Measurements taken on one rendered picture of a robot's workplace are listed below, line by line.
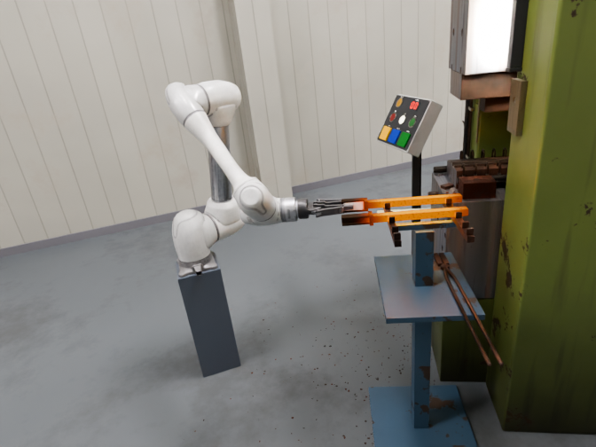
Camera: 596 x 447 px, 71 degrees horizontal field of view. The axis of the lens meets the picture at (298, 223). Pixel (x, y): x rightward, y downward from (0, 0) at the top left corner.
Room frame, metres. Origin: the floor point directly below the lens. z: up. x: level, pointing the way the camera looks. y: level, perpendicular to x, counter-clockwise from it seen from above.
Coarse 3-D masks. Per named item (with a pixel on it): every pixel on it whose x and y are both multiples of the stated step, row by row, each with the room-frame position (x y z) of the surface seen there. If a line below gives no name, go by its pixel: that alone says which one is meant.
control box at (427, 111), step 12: (396, 96) 2.40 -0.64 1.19; (408, 96) 2.30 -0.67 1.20; (396, 108) 2.34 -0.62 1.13; (408, 108) 2.23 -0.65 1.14; (420, 108) 2.13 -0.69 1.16; (432, 108) 2.09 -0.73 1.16; (396, 120) 2.28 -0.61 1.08; (408, 120) 2.18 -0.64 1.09; (420, 120) 2.08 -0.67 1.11; (432, 120) 2.09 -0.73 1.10; (408, 132) 2.13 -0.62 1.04; (420, 132) 2.07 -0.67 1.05; (396, 144) 2.17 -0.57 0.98; (408, 144) 2.08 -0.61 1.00; (420, 144) 2.07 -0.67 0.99
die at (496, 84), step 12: (456, 72) 1.68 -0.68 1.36; (504, 72) 1.57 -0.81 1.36; (516, 72) 1.56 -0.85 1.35; (456, 84) 1.67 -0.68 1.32; (468, 84) 1.59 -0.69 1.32; (480, 84) 1.58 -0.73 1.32; (492, 84) 1.57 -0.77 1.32; (504, 84) 1.56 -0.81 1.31; (456, 96) 1.66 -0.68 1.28; (468, 96) 1.59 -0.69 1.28; (480, 96) 1.58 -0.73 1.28; (492, 96) 1.57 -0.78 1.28; (504, 96) 1.56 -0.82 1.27
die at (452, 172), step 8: (448, 160) 1.78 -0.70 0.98; (456, 160) 1.77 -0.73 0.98; (464, 160) 1.73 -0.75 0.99; (472, 160) 1.71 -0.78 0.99; (480, 160) 1.67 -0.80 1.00; (488, 160) 1.66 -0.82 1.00; (448, 168) 1.76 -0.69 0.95; (456, 168) 1.63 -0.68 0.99; (472, 168) 1.60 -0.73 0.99; (480, 168) 1.59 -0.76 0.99; (496, 168) 1.57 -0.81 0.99; (504, 168) 1.56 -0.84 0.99; (456, 176) 1.60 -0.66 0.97; (456, 184) 1.59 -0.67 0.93; (504, 184) 1.56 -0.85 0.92
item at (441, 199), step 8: (344, 200) 1.38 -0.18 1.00; (352, 200) 1.37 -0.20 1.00; (360, 200) 1.37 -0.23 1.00; (368, 200) 1.38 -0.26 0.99; (376, 200) 1.37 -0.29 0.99; (384, 200) 1.37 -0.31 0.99; (392, 200) 1.36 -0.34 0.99; (400, 200) 1.35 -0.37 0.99; (408, 200) 1.35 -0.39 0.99; (416, 200) 1.34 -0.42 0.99; (424, 200) 1.34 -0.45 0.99; (432, 200) 1.34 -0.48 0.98; (440, 200) 1.33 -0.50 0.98; (456, 200) 1.33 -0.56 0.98
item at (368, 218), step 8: (432, 208) 1.25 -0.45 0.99; (440, 208) 1.24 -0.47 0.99; (448, 208) 1.23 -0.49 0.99; (456, 208) 1.23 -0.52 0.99; (464, 208) 1.22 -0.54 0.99; (344, 216) 1.26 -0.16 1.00; (352, 216) 1.25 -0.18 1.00; (360, 216) 1.25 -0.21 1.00; (368, 216) 1.24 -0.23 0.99; (376, 216) 1.24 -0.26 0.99; (384, 216) 1.24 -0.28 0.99; (400, 216) 1.23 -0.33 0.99; (408, 216) 1.23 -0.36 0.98; (416, 216) 1.23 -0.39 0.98; (424, 216) 1.22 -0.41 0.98; (432, 216) 1.22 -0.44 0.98; (440, 216) 1.22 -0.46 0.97; (448, 216) 1.22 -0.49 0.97; (344, 224) 1.25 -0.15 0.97; (352, 224) 1.25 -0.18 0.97; (360, 224) 1.25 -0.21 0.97
